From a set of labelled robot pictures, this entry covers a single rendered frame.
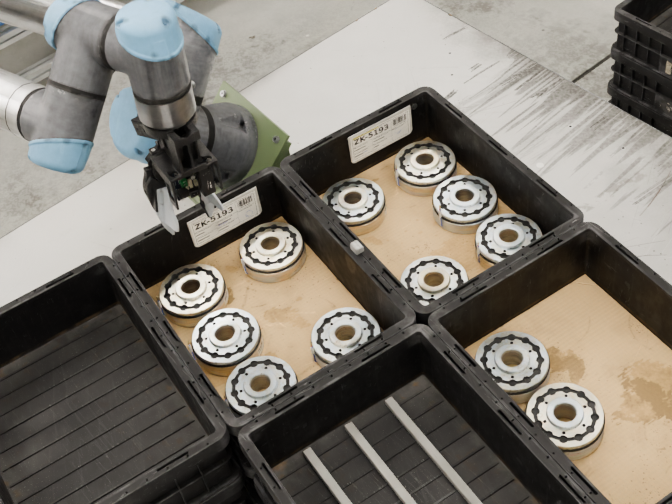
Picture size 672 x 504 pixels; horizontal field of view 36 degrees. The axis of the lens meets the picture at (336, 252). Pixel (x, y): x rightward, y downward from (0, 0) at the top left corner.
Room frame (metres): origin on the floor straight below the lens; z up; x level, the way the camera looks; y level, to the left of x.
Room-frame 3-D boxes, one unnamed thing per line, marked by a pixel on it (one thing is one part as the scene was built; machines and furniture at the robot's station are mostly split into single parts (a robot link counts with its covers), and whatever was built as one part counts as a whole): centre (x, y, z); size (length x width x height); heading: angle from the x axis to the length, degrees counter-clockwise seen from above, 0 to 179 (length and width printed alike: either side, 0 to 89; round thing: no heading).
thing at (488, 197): (1.15, -0.22, 0.86); 0.10 x 0.10 x 0.01
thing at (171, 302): (1.06, 0.23, 0.86); 0.10 x 0.10 x 0.01
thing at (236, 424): (0.99, 0.12, 0.92); 0.40 x 0.30 x 0.02; 25
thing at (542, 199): (1.12, -0.15, 0.87); 0.40 x 0.30 x 0.11; 25
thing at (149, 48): (1.07, 0.18, 1.30); 0.09 x 0.08 x 0.11; 50
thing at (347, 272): (0.99, 0.12, 0.87); 0.40 x 0.30 x 0.11; 25
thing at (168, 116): (1.07, 0.18, 1.22); 0.08 x 0.08 x 0.05
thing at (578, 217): (1.12, -0.15, 0.92); 0.40 x 0.30 x 0.02; 25
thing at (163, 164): (1.06, 0.18, 1.14); 0.09 x 0.08 x 0.12; 25
